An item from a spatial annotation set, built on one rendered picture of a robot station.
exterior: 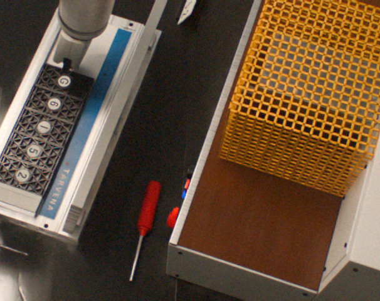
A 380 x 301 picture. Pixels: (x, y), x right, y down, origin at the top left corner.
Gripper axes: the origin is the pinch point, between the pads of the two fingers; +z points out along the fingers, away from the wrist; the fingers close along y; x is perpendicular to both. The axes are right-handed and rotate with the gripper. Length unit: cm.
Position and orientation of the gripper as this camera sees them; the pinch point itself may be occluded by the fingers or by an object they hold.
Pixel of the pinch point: (73, 58)
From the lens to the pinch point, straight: 143.4
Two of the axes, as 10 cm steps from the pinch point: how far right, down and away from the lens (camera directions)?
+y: -3.1, 8.7, -3.9
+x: 9.2, 3.8, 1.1
